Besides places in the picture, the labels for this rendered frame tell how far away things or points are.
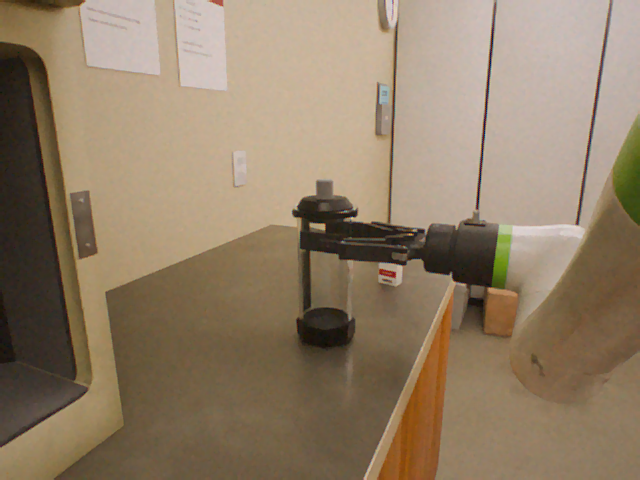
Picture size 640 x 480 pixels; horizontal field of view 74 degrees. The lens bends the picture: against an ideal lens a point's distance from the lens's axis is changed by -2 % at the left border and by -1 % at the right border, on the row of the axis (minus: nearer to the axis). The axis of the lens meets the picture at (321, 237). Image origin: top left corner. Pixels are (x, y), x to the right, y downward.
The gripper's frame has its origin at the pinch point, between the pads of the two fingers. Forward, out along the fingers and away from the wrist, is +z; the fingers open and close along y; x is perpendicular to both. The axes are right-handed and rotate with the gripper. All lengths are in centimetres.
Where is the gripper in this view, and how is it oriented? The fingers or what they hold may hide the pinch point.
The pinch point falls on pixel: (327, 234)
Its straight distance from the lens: 71.2
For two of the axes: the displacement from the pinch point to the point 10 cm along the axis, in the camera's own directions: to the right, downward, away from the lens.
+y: -4.1, 2.3, -8.8
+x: -0.2, 9.7, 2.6
